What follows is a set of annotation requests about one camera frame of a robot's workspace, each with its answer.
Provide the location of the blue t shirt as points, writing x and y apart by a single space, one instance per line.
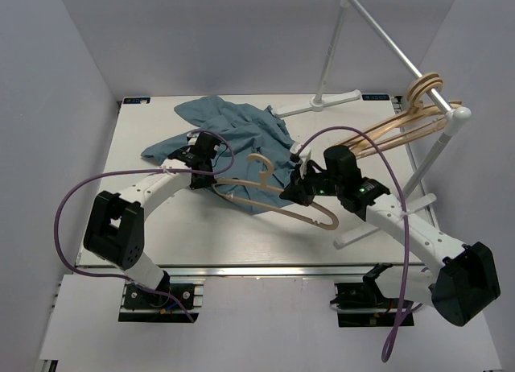
248 129

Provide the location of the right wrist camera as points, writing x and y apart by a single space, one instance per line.
357 198

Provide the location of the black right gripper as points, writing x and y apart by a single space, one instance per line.
297 191

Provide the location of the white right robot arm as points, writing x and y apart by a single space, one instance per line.
461 279

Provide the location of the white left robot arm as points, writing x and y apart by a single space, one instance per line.
116 227

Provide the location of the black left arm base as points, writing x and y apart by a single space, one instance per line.
138 306

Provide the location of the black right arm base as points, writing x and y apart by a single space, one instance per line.
358 308

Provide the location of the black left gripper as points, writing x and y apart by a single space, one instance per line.
203 183

